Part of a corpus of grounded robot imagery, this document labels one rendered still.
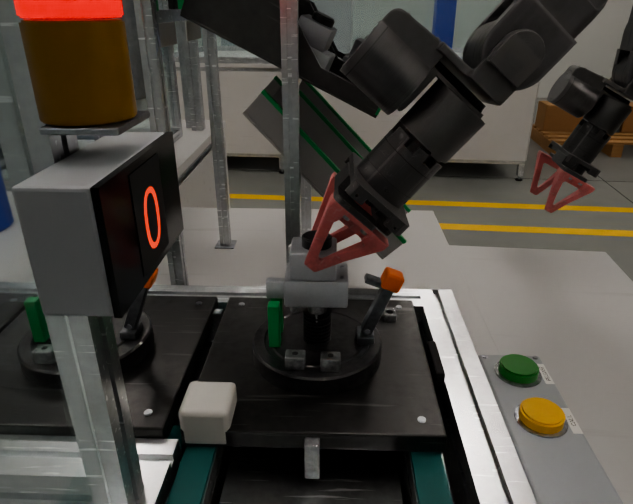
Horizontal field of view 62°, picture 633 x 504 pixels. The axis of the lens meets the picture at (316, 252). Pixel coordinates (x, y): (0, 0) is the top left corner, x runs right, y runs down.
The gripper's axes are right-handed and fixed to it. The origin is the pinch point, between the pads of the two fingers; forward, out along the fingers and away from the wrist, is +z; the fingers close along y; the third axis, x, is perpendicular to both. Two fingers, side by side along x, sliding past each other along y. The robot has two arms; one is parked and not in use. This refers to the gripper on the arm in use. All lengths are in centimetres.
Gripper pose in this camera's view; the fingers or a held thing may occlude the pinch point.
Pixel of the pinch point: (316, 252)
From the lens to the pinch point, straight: 52.6
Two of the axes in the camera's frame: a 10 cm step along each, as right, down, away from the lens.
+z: -6.5, 6.8, 3.4
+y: -0.4, 4.2, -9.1
